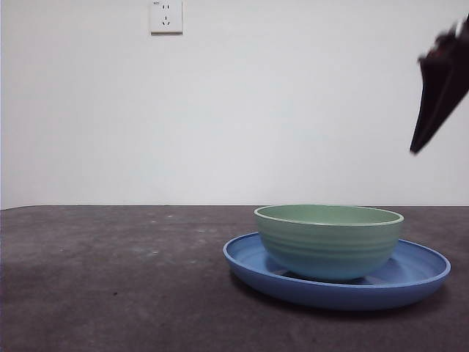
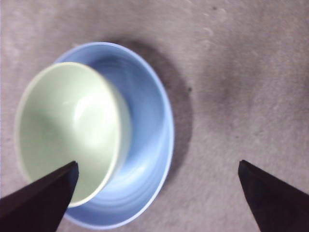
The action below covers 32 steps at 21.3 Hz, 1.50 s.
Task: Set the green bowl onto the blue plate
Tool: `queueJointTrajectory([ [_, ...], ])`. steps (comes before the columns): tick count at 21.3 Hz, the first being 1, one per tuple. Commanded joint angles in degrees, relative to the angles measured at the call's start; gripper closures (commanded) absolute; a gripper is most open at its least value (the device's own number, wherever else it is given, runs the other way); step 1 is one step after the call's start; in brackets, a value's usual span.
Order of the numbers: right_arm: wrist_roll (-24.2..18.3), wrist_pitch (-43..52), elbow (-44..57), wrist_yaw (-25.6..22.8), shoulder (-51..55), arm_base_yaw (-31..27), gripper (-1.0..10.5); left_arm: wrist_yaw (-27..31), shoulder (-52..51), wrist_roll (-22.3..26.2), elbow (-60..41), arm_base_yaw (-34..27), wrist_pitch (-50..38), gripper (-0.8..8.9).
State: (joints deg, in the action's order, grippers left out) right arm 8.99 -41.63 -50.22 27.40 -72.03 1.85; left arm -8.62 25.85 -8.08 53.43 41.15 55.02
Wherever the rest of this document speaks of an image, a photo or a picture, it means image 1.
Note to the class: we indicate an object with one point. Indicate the white wall socket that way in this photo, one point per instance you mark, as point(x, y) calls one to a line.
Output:
point(166, 18)

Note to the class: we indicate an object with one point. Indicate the blue plate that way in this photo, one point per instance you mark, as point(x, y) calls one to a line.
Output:
point(329, 297)

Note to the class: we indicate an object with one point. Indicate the green ribbed bowl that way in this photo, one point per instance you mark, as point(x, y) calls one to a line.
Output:
point(329, 249)

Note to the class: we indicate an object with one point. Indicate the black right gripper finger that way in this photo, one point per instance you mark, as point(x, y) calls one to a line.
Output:
point(452, 95)
point(428, 102)

